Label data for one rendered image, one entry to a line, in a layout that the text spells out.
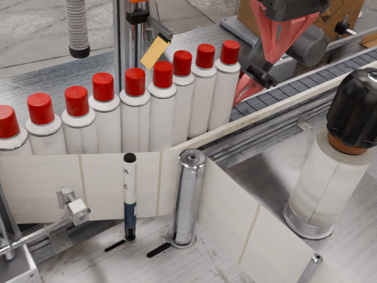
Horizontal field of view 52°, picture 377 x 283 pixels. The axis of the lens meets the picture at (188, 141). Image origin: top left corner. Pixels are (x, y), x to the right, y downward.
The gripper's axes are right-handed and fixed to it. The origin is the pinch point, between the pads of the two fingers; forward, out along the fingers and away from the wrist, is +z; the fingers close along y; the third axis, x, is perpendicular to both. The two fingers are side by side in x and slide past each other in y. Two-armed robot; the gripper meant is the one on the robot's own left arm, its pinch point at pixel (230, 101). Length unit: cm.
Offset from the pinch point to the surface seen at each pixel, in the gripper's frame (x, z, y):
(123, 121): -24.6, 11.8, 1.1
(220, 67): -11.3, -4.7, 1.2
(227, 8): 203, -43, -192
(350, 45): 60, -35, -13
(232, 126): -1.1, 3.6, 4.9
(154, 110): -21.0, 7.5, 2.2
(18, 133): -40.8, 18.3, 1.5
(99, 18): 118, 25, -222
